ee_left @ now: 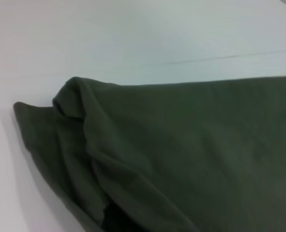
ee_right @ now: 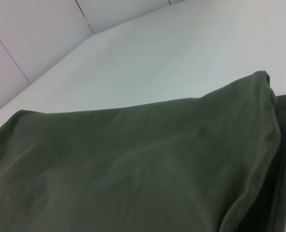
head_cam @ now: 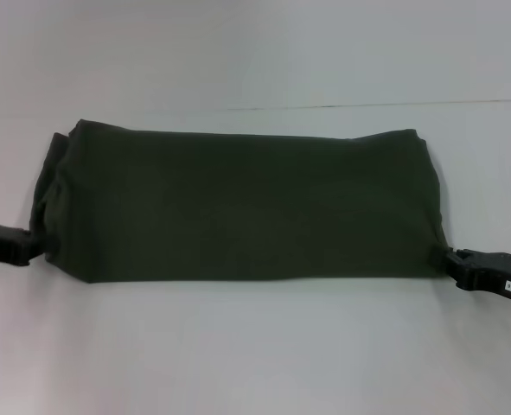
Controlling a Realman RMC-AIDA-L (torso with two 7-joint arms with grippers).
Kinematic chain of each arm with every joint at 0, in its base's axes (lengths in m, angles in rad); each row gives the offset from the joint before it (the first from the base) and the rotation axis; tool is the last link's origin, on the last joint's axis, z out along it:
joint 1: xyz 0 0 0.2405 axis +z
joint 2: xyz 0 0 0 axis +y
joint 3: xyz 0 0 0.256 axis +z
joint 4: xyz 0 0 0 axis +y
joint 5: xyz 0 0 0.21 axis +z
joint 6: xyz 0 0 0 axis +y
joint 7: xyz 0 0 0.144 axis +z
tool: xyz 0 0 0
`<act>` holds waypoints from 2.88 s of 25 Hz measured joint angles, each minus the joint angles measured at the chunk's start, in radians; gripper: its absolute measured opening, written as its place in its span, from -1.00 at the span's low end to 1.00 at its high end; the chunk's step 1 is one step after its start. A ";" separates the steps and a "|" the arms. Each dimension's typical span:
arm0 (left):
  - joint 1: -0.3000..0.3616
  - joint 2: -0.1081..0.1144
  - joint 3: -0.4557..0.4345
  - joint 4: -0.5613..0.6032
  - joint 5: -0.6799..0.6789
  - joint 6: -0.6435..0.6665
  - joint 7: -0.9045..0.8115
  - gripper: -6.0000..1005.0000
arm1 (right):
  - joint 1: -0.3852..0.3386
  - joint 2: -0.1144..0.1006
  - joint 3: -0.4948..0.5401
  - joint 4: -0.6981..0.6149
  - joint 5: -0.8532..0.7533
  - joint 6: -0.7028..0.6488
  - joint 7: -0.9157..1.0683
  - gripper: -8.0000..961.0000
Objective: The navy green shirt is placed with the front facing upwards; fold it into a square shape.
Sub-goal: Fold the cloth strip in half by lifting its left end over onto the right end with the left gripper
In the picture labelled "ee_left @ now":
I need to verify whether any dark green FREE t-shirt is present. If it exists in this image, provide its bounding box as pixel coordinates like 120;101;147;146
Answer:
13;73;286;232

